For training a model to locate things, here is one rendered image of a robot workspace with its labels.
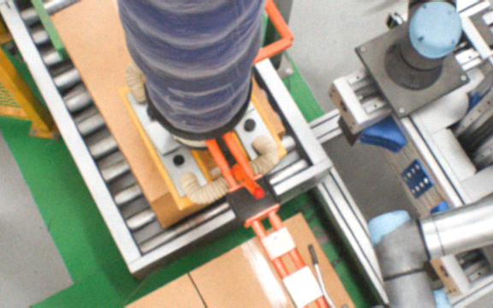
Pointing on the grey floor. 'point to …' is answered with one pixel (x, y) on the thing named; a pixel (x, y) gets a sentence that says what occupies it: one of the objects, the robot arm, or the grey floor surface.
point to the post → (276, 29)
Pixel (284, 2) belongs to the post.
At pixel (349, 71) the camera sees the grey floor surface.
